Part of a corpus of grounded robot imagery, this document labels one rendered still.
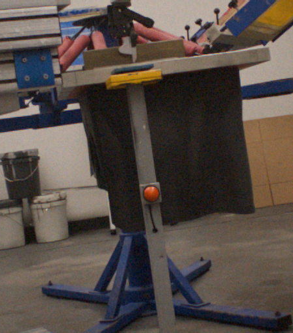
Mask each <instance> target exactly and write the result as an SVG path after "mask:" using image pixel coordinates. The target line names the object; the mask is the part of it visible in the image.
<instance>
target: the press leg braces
mask: <svg viewBox="0 0 293 333"><path fill-rule="evenodd" d="M142 239H143V244H144V246H145V247H146V248H147V250H148V245H147V235H146V234H144V235H142ZM133 250H134V237H133V236H127V237H125V240H124V243H123V246H121V244H120V240H119V242H118V243H117V245H116V247H115V249H114V251H113V253H112V255H111V257H110V259H109V261H108V263H107V265H106V267H105V269H104V271H103V273H102V275H101V278H99V280H98V282H97V284H96V286H95V288H94V290H91V291H89V292H90V293H94V294H99V295H102V294H105V293H107V292H109V291H111V294H110V299H109V302H108V307H107V312H106V316H105V318H103V319H102V320H99V322H113V321H116V320H117V319H119V318H121V317H123V316H124V315H125V313H120V307H121V302H122V299H123V293H124V290H125V285H126V281H127V277H128V273H129V268H130V264H131V260H132V256H133ZM148 251H149V250H148ZM166 256H167V262H168V270H169V277H170V282H173V283H174V284H175V285H176V286H177V288H178V289H179V291H180V292H181V294H182V295H183V297H184V298H185V299H186V300H187V302H185V303H182V304H181V305H183V306H193V307H200V306H204V305H207V304H210V302H204V301H202V299H201V298H200V296H199V295H198V294H197V292H196V290H195V289H194V288H193V287H192V286H191V285H190V284H189V283H188V281H187V280H186V278H185V277H184V276H183V274H182V272H181V271H180V270H179V269H178V268H177V266H176V265H174V264H173V262H172V261H171V259H170V258H169V257H168V255H166ZM115 272H116V274H115V278H114V283H113V286H112V289H107V287H108V285H109V284H110V281H111V280H112V277H113V275H114V273H115Z"/></svg>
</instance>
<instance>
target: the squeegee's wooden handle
mask: <svg viewBox="0 0 293 333"><path fill-rule="evenodd" d="M119 48H120V47H110V48H105V49H94V50H88V51H83V60H84V69H85V71H87V70H93V69H94V68H101V67H107V66H116V65H122V64H132V63H133V59H132V55H129V54H124V53H120V51H119ZM174 57H178V59H180V58H185V48H184V42H183V39H182V38H179V39H173V40H163V41H158V42H152V43H146V44H136V60H135V63H138V62H147V61H148V60H159V59H168V58H174Z"/></svg>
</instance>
